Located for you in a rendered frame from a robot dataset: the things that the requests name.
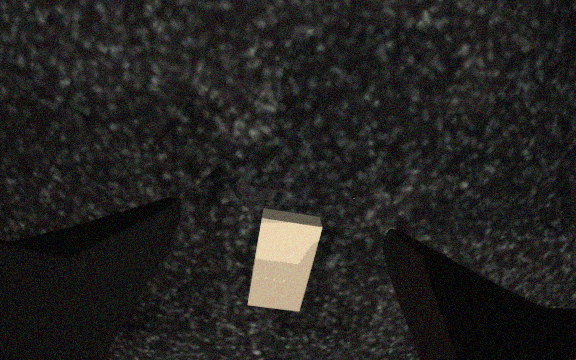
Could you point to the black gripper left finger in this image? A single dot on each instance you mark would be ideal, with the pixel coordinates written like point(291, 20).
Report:
point(65, 294)

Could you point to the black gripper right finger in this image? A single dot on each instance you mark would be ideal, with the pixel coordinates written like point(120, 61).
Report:
point(455, 314)

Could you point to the beige rectangular block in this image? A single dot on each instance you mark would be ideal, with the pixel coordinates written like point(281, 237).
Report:
point(285, 252)

